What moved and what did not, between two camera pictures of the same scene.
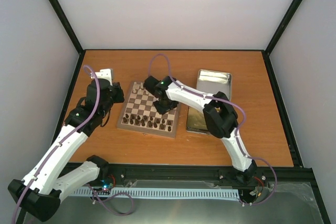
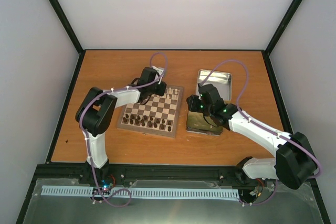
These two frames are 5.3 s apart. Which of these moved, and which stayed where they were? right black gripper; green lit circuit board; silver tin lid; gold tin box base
Moved: right black gripper
Stayed: green lit circuit board; gold tin box base; silver tin lid
